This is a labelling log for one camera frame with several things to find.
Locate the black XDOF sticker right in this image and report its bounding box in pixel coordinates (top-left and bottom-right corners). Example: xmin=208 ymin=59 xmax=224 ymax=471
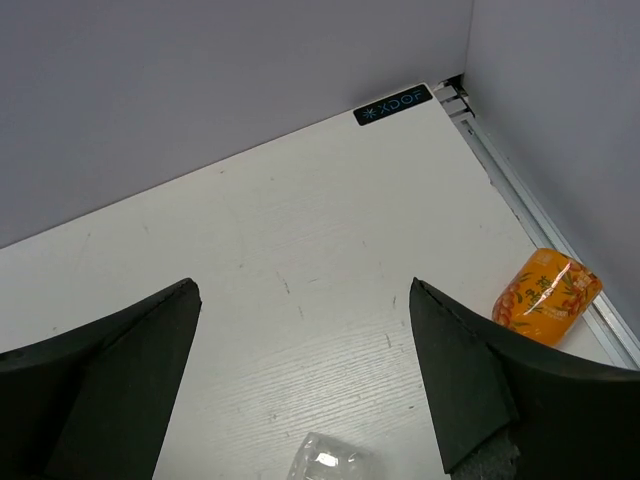
xmin=353 ymin=84 xmax=434 ymax=126

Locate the orange juice bottle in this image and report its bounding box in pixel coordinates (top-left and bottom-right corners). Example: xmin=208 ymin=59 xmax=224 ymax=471
xmin=491 ymin=248 xmax=602 ymax=347

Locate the green label water bottle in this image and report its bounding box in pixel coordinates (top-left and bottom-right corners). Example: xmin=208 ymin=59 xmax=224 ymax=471
xmin=286 ymin=432 xmax=386 ymax=480

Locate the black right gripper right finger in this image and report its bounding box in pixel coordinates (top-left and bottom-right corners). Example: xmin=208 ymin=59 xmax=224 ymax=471
xmin=409 ymin=280 xmax=639 ymax=479

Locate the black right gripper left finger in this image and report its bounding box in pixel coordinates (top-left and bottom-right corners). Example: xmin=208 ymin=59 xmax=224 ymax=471
xmin=1 ymin=279 xmax=201 ymax=479

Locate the aluminium table edge rail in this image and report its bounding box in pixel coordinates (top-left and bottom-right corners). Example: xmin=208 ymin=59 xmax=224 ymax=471
xmin=433 ymin=76 xmax=639 ymax=369

